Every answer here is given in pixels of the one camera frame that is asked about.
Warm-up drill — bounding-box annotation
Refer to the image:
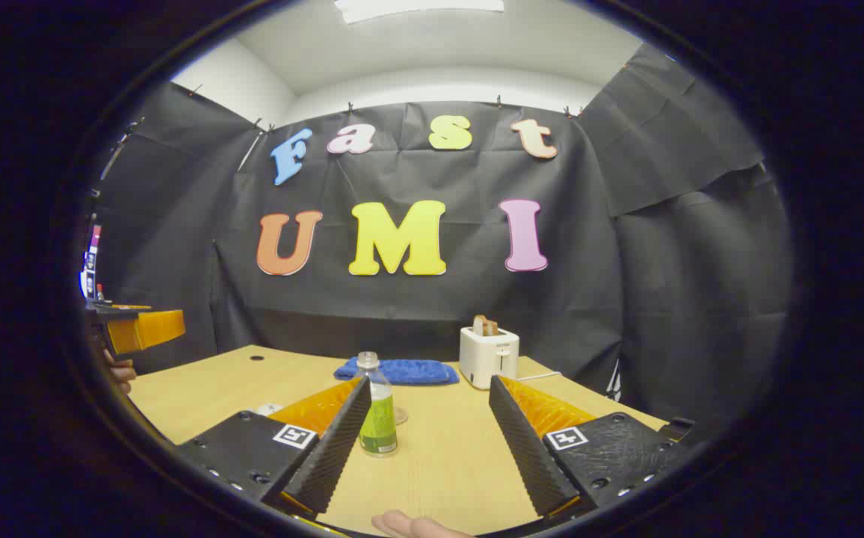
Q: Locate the white toaster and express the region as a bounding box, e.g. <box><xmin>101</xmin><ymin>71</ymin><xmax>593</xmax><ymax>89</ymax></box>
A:
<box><xmin>459</xmin><ymin>326</ymin><xmax>520</xmax><ymax>390</ymax></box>

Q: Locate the blue towel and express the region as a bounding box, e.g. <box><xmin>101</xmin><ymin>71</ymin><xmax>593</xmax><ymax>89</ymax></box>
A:
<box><xmin>333</xmin><ymin>359</ymin><xmax>460</xmax><ymax>386</ymax></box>

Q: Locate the green label water bottle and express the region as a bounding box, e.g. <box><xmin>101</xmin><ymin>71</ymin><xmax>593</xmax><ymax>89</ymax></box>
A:
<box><xmin>355</xmin><ymin>351</ymin><xmax>400</xmax><ymax>457</ymax></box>

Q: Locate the ceiling light panel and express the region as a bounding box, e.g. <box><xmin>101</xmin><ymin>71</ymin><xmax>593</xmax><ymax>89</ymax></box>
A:
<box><xmin>335</xmin><ymin>0</ymin><xmax>505</xmax><ymax>24</ymax></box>

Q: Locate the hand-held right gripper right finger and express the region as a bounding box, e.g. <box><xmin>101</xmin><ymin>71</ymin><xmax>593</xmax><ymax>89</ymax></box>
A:
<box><xmin>489</xmin><ymin>375</ymin><xmax>696</xmax><ymax>520</ymax></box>

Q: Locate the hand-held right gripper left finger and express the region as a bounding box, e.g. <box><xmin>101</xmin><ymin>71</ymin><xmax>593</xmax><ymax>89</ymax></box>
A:
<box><xmin>176</xmin><ymin>376</ymin><xmax>373</xmax><ymax>520</ymax></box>

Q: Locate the computer monitor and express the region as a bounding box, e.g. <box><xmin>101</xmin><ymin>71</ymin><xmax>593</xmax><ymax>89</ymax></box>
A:
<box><xmin>81</xmin><ymin>223</ymin><xmax>104</xmax><ymax>300</ymax></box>

